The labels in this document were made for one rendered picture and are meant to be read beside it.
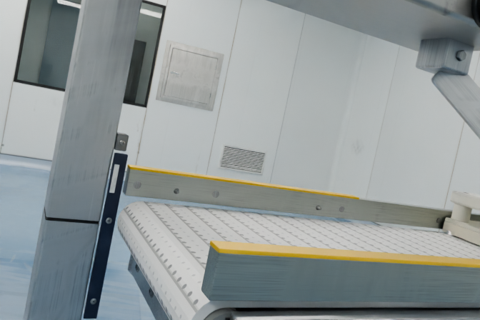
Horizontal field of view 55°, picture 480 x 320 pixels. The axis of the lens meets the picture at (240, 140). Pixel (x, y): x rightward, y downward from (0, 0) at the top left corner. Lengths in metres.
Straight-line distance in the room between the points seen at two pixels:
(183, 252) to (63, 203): 0.20
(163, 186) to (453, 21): 0.36
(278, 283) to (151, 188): 0.27
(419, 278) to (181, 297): 0.19
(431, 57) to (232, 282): 0.23
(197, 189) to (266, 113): 5.16
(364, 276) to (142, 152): 5.06
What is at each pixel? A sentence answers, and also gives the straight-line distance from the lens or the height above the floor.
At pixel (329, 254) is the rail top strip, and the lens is 0.34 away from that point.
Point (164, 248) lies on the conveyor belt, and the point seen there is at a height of 0.85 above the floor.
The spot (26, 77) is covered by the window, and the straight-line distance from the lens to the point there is 5.29.
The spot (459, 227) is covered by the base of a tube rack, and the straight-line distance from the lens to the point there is 0.81.
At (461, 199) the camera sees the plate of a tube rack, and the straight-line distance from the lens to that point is 0.81.
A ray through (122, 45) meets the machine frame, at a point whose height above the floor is 1.03.
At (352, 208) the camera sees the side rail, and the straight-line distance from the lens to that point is 0.70.
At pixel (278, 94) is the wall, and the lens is 5.77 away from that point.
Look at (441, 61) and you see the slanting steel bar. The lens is 0.39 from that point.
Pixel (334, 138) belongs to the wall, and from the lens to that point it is 6.20.
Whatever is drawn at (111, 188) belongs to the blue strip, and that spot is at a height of 0.87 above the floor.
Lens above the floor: 0.98
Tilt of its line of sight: 3 degrees down
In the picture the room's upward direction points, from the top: 12 degrees clockwise
